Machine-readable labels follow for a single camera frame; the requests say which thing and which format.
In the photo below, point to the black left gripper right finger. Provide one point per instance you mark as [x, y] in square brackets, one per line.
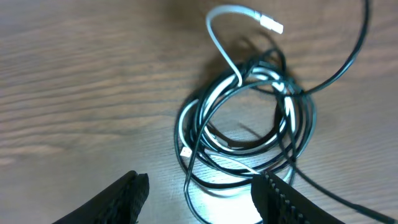
[277, 202]

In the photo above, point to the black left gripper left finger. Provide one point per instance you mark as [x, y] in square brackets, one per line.
[121, 202]

